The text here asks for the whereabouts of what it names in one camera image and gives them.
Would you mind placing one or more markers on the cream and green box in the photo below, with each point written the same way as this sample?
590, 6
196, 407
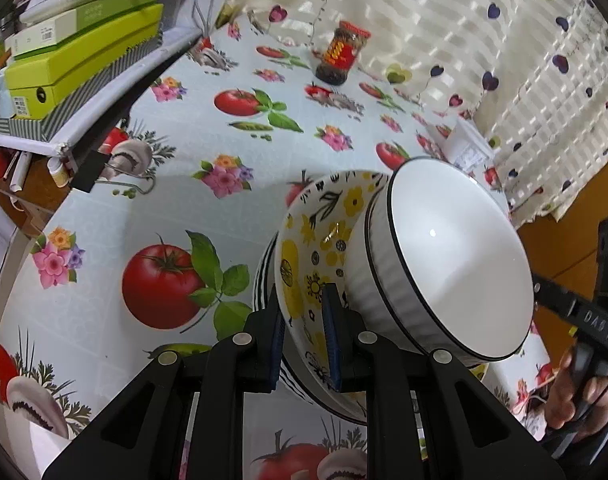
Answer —
109, 7

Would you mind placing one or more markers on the wide white ribbed bowl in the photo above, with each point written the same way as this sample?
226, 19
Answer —
368, 310

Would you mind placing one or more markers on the cream heart-print curtain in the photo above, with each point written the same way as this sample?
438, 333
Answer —
433, 35

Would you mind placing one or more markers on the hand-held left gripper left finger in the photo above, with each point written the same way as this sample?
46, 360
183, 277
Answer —
276, 355

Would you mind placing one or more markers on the vegetable-print tablecloth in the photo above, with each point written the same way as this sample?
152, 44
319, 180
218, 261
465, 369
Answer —
184, 160

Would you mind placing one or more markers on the person's right hand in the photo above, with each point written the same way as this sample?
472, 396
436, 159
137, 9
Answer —
558, 400

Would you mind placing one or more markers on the tall white ribbed bowl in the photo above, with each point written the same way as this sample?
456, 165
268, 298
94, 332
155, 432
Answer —
458, 260

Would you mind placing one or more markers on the small white pill bottle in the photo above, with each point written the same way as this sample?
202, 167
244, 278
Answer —
60, 175

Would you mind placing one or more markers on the lime green box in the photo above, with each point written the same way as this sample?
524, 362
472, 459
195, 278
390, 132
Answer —
84, 60

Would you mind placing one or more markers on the red-label sauce jar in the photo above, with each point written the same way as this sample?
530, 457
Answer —
341, 52

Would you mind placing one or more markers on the white paper roll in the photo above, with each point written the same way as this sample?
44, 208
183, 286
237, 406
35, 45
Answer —
21, 172

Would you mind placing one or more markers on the large round white plate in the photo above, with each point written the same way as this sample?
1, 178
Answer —
264, 280

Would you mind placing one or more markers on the black binder clip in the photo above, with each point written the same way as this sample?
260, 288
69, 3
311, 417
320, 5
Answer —
91, 170

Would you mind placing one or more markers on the grey striped box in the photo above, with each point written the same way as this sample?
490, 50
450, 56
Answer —
99, 81

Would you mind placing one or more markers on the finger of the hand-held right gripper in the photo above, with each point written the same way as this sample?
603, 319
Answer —
553, 295

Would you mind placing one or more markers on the white plastic tub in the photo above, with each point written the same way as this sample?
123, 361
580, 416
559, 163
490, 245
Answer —
466, 147

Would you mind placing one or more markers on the yellow floral deep plate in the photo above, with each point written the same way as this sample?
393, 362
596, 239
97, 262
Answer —
304, 240

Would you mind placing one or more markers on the brown wooden furniture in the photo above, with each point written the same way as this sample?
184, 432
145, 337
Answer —
558, 245

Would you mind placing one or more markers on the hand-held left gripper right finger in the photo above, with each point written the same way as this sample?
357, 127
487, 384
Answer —
330, 340

